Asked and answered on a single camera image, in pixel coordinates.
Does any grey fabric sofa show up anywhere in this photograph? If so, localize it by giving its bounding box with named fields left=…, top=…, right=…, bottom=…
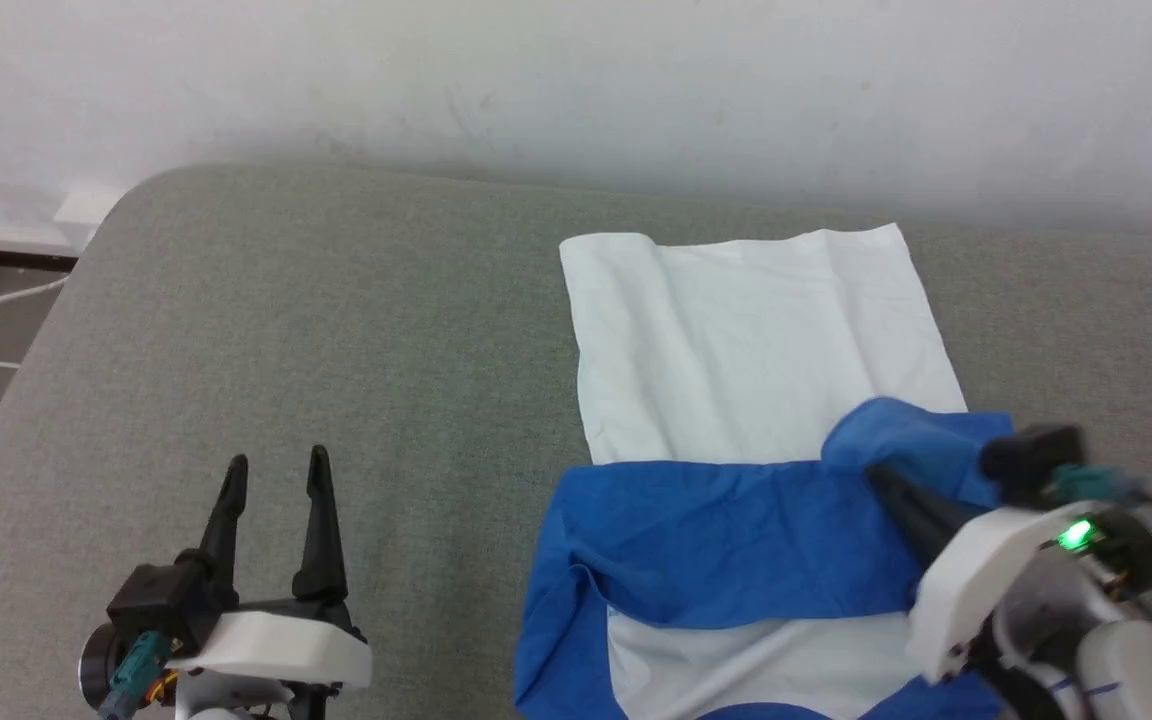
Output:
left=0, top=163, right=1152, bottom=720

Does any white wall box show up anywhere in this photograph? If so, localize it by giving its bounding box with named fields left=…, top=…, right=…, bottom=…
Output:
left=52, top=184, right=129, bottom=227

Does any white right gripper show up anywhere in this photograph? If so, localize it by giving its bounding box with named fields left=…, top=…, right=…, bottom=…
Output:
left=864, top=462, right=1069, bottom=687

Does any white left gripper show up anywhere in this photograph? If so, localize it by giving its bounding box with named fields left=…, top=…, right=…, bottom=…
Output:
left=166, top=445, right=375, bottom=693

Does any white and blue t-shirt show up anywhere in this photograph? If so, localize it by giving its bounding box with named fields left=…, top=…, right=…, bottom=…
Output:
left=513, top=222, right=1019, bottom=720

